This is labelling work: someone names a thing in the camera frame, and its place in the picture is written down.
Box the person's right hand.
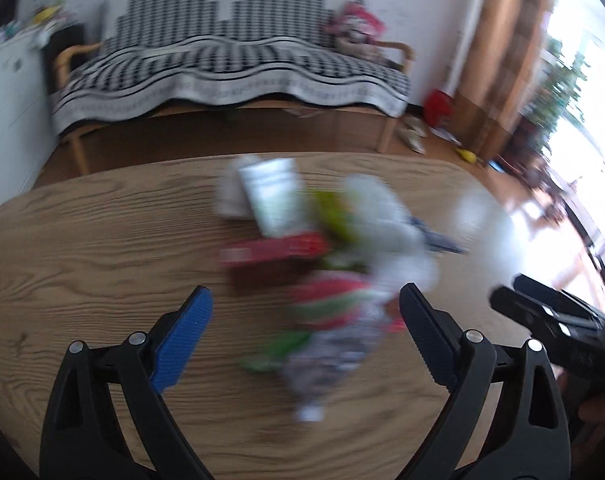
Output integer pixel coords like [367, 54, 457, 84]
[557, 370, 605, 448]

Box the blue white crumpled wrapper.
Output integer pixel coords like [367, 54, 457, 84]
[409, 216, 467, 254]

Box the large white tissue wad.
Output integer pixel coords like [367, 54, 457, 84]
[342, 174, 439, 294]

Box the yellow toy on floor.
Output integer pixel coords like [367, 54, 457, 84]
[455, 148, 477, 165]

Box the potted green plant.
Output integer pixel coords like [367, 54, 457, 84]
[513, 36, 590, 174]

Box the beige slipper near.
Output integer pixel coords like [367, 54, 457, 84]
[395, 128, 426, 155]

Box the beige slipper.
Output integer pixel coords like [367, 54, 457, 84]
[403, 115, 427, 138]
[395, 128, 426, 155]

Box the beige slipper far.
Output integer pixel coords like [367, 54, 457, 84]
[403, 115, 427, 138]

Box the red bag on floor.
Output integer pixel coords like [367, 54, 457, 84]
[423, 90, 453, 128]

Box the yellow green snack bag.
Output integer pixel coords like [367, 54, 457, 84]
[311, 188, 359, 245]

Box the long red carton box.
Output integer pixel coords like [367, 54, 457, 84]
[220, 232, 331, 268]

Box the white plastic bag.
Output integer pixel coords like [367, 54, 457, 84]
[214, 155, 258, 220]

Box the wooden sofa bench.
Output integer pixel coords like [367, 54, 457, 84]
[53, 44, 400, 176]

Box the white side cabinet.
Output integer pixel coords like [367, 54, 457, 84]
[0, 29, 57, 206]

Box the white green medicine box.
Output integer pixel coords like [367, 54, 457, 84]
[240, 158, 310, 238]

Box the brown striped curtain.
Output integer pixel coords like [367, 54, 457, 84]
[449, 0, 554, 164]

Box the pink plush toy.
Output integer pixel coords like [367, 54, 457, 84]
[325, 0, 386, 62]

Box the black white striped blanket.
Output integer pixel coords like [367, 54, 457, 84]
[52, 0, 409, 133]

